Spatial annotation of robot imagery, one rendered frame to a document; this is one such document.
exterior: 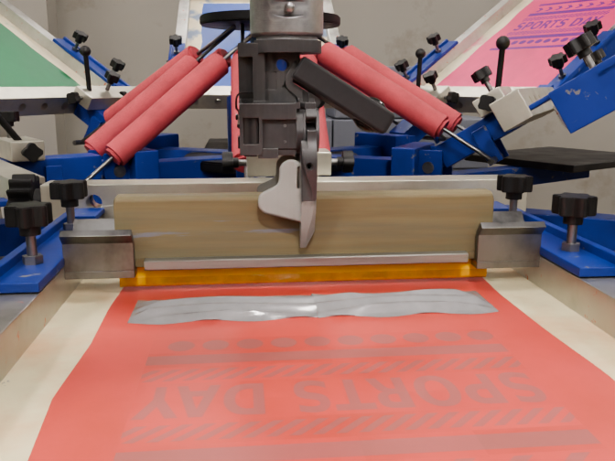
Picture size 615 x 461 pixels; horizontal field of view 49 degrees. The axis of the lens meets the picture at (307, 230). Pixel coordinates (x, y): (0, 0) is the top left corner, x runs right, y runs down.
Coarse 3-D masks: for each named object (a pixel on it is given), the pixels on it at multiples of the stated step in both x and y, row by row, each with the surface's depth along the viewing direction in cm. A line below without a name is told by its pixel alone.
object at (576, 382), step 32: (320, 288) 75; (352, 288) 75; (384, 288) 75; (416, 288) 75; (448, 288) 75; (480, 288) 75; (320, 320) 65; (352, 320) 65; (384, 320) 65; (416, 320) 65; (448, 320) 65; (480, 320) 65; (512, 320) 65; (512, 352) 57; (544, 352) 57; (576, 352) 57; (544, 384) 51; (576, 384) 51; (608, 384) 51; (576, 416) 46; (608, 416) 46; (608, 448) 42
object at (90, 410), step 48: (144, 288) 75; (192, 288) 75; (240, 288) 75; (288, 288) 75; (96, 336) 61; (144, 336) 61; (192, 336) 61; (240, 336) 61; (96, 384) 51; (48, 432) 44; (96, 432) 44
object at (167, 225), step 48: (240, 192) 74; (336, 192) 74; (384, 192) 74; (432, 192) 74; (480, 192) 74; (144, 240) 71; (192, 240) 72; (240, 240) 72; (288, 240) 73; (336, 240) 73; (384, 240) 74; (432, 240) 74
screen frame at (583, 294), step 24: (552, 264) 72; (48, 288) 64; (72, 288) 74; (552, 288) 72; (576, 288) 67; (600, 288) 63; (0, 312) 56; (24, 312) 57; (48, 312) 64; (576, 312) 67; (600, 312) 62; (0, 336) 52; (24, 336) 57; (0, 360) 51
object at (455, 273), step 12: (180, 276) 74; (192, 276) 74; (204, 276) 74; (216, 276) 74; (228, 276) 74; (240, 276) 74; (252, 276) 74; (264, 276) 75; (276, 276) 75; (288, 276) 75; (300, 276) 75; (312, 276) 75; (324, 276) 75; (336, 276) 75; (348, 276) 76; (360, 276) 76; (372, 276) 76; (384, 276) 76; (396, 276) 76; (408, 276) 76; (420, 276) 76; (432, 276) 77; (444, 276) 77; (456, 276) 77; (468, 276) 77; (480, 276) 77
